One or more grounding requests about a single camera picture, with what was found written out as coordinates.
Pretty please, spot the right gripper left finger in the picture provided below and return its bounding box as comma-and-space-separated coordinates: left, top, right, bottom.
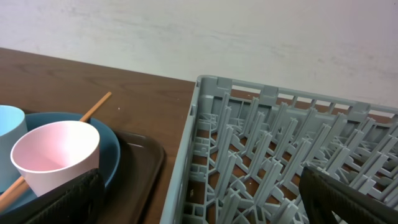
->
1, 169, 105, 224

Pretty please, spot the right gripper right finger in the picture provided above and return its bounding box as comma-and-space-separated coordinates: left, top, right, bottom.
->
299, 167, 397, 224

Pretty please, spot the grey dishwasher rack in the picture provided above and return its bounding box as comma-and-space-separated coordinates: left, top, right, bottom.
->
160, 75, 397, 223

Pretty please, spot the brown serving tray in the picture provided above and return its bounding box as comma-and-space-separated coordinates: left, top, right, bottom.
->
97, 131, 165, 224

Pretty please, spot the dark blue plate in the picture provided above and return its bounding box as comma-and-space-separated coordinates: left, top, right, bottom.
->
1, 112, 121, 215

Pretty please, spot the white pink cup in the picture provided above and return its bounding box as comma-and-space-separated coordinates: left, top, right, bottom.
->
11, 121, 100, 197

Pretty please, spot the upper wooden chopstick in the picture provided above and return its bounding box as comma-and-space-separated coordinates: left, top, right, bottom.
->
5, 91, 112, 193

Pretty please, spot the wooden chopstick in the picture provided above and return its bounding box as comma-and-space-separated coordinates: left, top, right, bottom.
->
5, 91, 112, 193
1, 181, 29, 212

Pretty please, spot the lower wooden chopstick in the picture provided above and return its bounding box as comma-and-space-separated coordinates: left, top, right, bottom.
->
1, 181, 29, 212

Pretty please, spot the light blue cup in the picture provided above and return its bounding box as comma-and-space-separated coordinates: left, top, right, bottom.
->
1, 105, 27, 193

